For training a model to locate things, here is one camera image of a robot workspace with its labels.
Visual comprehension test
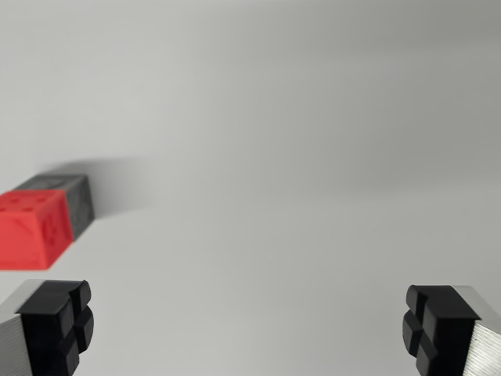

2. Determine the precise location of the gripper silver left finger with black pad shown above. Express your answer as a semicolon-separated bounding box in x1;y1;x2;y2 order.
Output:
0;278;96;376

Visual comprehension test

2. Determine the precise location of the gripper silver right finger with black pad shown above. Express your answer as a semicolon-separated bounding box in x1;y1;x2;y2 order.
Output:
401;284;501;376

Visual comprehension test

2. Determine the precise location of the red studded plastic cube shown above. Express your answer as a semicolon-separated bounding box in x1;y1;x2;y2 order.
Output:
0;190;75;272

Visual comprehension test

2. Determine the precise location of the grey embossed plastic cube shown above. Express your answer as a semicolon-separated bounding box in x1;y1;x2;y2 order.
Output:
13;174;96;241

